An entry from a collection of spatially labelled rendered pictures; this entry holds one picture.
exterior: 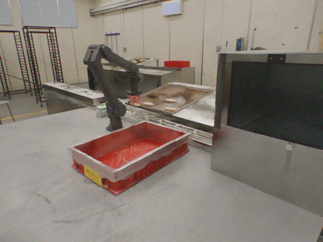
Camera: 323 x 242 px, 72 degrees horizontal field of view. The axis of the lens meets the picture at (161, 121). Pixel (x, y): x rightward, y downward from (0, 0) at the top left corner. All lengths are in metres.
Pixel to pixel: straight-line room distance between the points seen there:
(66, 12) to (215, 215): 8.69
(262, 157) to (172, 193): 0.34
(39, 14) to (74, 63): 1.83
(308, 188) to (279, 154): 0.13
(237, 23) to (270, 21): 0.67
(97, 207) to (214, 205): 0.39
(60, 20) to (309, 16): 7.21
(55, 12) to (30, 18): 0.83
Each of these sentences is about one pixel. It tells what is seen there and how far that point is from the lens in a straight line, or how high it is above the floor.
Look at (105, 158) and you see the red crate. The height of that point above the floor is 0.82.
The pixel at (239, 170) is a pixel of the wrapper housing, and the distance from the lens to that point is 0.93.
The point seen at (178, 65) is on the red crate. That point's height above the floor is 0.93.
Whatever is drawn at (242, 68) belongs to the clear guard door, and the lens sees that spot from 0.82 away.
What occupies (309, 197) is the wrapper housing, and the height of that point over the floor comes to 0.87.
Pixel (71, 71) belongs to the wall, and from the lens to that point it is 9.00.
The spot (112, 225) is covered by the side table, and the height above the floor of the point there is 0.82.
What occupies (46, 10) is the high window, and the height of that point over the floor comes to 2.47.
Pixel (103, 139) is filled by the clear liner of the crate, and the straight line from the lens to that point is 1.11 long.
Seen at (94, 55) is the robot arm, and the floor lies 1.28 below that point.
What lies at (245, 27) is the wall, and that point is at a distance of 5.20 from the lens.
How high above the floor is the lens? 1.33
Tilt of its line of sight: 19 degrees down
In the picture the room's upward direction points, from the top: 1 degrees counter-clockwise
